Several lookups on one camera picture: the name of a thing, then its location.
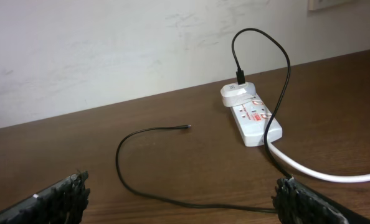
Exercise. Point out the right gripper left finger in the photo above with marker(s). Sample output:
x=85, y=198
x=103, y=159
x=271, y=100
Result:
x=62, y=202

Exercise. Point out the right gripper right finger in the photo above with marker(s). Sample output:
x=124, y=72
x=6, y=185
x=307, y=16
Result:
x=296, y=203

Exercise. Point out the white power strip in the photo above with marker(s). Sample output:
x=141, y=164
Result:
x=251, y=119

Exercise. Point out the white USB charger adapter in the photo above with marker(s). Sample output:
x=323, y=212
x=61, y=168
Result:
x=234, y=94

